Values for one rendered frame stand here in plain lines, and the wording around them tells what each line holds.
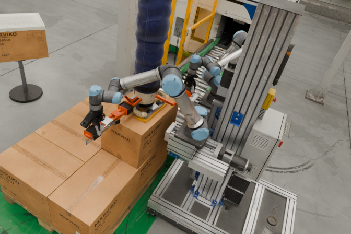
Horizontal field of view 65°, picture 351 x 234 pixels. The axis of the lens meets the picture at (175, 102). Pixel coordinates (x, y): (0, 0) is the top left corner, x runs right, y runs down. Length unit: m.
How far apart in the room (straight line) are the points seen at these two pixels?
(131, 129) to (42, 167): 0.79
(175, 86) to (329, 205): 2.56
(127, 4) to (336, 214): 3.29
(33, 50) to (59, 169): 1.67
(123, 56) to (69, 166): 1.81
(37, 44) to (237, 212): 2.81
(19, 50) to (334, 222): 3.89
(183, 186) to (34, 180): 1.30
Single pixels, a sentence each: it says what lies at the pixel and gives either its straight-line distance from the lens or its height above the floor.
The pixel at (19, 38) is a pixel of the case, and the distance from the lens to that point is 3.57.
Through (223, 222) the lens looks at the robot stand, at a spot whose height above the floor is 0.21.
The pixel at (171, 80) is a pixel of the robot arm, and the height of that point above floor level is 1.59.
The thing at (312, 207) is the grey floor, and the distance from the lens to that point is 3.53.
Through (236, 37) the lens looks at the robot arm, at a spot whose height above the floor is 1.56.
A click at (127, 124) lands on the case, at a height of 0.94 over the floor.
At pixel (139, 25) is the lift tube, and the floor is 1.69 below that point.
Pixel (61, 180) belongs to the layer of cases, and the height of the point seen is 0.54.
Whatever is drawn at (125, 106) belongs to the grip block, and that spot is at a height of 1.09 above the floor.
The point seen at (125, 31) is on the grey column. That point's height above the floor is 0.98.
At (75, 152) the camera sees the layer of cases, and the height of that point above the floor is 0.54.
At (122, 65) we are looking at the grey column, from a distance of 3.83.
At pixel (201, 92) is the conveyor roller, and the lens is 3.44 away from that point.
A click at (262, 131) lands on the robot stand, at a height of 1.23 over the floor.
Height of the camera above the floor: 2.43
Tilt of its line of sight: 36 degrees down
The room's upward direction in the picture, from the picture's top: 12 degrees clockwise
